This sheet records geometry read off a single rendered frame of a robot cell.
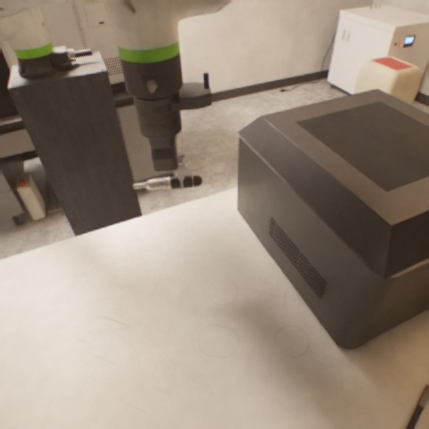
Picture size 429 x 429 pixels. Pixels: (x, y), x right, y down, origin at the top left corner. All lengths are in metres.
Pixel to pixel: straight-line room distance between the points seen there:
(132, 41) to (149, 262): 0.52
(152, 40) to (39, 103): 0.84
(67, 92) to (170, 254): 0.70
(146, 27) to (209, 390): 0.60
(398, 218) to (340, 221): 0.09
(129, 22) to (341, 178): 0.40
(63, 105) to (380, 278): 1.11
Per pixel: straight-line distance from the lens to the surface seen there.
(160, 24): 0.51
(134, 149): 2.27
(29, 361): 0.79
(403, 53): 3.73
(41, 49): 1.31
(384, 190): 0.59
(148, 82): 0.52
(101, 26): 2.07
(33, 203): 2.49
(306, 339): 0.73
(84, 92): 1.28
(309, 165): 0.63
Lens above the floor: 1.54
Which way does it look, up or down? 43 degrees down
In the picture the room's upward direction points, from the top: 2 degrees counter-clockwise
